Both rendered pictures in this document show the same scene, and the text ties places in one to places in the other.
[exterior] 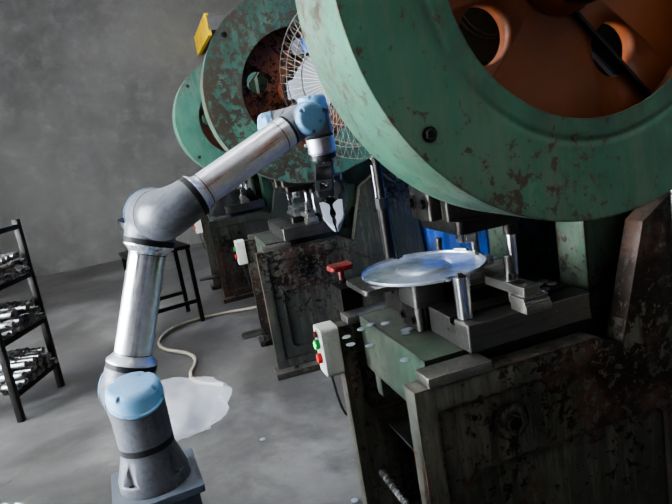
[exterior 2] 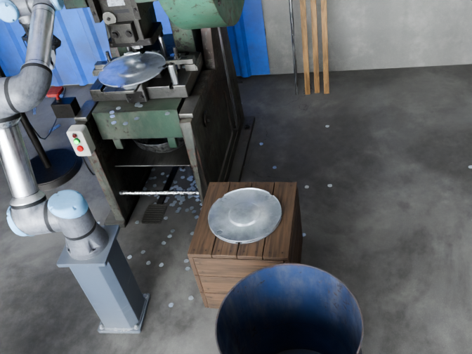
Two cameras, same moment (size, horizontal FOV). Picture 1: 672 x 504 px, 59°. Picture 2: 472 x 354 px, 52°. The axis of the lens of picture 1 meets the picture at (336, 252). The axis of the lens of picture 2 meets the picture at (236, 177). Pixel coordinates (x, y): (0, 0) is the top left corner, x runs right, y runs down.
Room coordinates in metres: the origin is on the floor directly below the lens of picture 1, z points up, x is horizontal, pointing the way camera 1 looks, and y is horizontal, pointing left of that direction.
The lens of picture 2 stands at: (0.02, 1.23, 1.70)
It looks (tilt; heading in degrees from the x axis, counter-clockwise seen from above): 40 degrees down; 303
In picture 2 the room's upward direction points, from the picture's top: 12 degrees counter-clockwise
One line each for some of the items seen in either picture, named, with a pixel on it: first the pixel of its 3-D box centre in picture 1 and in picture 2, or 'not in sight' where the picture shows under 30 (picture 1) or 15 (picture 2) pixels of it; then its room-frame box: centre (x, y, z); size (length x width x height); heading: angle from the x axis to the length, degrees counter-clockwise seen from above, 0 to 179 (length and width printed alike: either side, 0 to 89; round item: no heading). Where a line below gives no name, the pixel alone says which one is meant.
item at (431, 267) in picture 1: (422, 267); (132, 68); (1.36, -0.19, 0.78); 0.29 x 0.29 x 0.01
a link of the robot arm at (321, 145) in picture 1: (320, 146); (27, 15); (1.61, -0.01, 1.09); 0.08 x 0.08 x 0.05
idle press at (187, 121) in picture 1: (276, 173); not in sight; (4.83, 0.36, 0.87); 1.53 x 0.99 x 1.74; 109
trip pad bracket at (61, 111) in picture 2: (349, 313); (70, 117); (1.63, -0.01, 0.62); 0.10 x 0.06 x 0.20; 16
